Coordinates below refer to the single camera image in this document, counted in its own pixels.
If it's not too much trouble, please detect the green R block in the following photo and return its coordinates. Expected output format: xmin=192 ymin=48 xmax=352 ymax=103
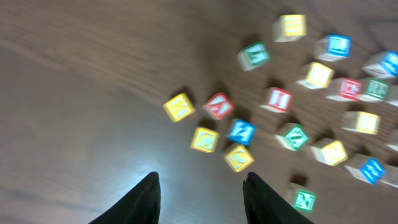
xmin=358 ymin=78 xmax=390 ymax=102

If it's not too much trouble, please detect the green L block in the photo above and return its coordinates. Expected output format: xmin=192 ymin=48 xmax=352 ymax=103
xmin=237 ymin=42 xmax=271 ymax=72

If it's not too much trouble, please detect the green N block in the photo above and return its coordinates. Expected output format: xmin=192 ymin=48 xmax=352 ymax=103
xmin=284 ymin=182 xmax=317 ymax=213

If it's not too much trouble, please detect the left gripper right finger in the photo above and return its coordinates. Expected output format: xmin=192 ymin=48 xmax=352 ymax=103
xmin=243 ymin=172 xmax=313 ymax=224

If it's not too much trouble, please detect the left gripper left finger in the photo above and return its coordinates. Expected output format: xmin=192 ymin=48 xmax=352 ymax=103
xmin=90 ymin=172 xmax=161 ymax=224

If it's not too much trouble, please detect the yellow S block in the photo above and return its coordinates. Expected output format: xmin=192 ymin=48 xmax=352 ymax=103
xmin=297 ymin=62 xmax=335 ymax=90

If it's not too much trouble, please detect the yellow block top left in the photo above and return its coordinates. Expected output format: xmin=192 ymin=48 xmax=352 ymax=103
xmin=273 ymin=14 xmax=307 ymax=42

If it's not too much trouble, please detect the blue tilted L block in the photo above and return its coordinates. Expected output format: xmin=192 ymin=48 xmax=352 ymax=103
xmin=363 ymin=50 xmax=397 ymax=79

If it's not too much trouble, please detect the yellow centre block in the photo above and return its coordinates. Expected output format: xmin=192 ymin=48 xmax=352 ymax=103
xmin=341 ymin=111 xmax=381 ymax=135

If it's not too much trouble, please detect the yellow tilted O block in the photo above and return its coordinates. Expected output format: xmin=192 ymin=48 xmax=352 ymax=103
xmin=310 ymin=138 xmax=348 ymax=166

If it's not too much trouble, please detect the yellow K block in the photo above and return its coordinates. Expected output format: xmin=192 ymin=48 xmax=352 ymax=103
xmin=163 ymin=93 xmax=195 ymax=123

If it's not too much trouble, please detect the blue 2 block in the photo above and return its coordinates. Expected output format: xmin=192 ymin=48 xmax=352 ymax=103
xmin=226 ymin=119 xmax=257 ymax=146

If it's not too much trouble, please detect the red A block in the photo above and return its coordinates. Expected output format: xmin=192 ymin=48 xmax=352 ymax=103
xmin=203 ymin=92 xmax=235 ymax=120

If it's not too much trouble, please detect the yellow C block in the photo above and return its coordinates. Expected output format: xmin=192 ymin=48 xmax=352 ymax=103
xmin=190 ymin=126 xmax=220 ymax=153

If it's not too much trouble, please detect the blue H block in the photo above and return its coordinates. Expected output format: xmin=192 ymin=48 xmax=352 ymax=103
xmin=345 ymin=154 xmax=386 ymax=185

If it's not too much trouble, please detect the green Z block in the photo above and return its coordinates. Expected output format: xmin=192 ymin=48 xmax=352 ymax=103
xmin=274 ymin=123 xmax=310 ymax=152

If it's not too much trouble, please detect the red E block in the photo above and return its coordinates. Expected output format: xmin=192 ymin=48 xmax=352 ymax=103
xmin=325 ymin=78 xmax=362 ymax=101

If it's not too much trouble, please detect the red I block left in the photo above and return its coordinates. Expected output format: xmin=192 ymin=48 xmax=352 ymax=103
xmin=259 ymin=87 xmax=293 ymax=113

